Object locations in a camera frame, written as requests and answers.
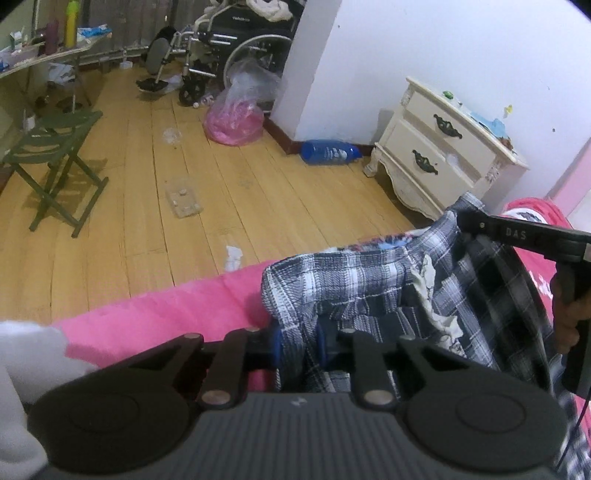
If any folding table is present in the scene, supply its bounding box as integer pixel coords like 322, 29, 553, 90
0, 34, 112, 121

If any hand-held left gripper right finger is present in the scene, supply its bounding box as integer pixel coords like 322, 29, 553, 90
318, 325, 469, 411

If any yellow green bottle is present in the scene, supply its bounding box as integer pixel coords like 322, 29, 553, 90
65, 0, 82, 49

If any clear plastic container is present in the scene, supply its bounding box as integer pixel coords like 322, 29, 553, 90
166, 178, 204, 217

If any blue plastic bottle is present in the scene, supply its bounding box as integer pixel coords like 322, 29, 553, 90
300, 140, 363, 166

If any clear bag with pink contents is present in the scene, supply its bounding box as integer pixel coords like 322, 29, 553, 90
204, 58, 282, 147

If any pink floral bed blanket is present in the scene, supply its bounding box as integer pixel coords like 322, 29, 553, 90
0, 198, 591, 480

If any green folding stool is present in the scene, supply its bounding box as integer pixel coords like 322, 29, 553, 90
2, 111, 110, 238

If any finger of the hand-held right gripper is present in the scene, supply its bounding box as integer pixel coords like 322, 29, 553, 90
457, 210, 506, 243

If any black white plaid shirt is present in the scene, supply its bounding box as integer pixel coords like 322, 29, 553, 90
261, 193, 591, 480

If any cream nightstand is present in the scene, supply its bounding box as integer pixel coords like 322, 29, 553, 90
363, 76, 529, 221

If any white cloth on wheelchair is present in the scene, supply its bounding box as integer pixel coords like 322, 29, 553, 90
247, 0, 296, 22

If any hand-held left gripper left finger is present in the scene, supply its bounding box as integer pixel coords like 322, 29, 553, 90
124, 323, 281, 411

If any maroon bottle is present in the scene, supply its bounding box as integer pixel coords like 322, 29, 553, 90
44, 18, 60, 55

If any wheelchair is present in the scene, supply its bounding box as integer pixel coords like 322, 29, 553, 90
136, 0, 305, 108

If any pink framed headboard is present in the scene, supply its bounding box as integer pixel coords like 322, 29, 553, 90
542, 138, 591, 232

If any person's right hand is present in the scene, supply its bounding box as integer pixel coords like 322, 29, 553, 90
551, 272, 591, 356

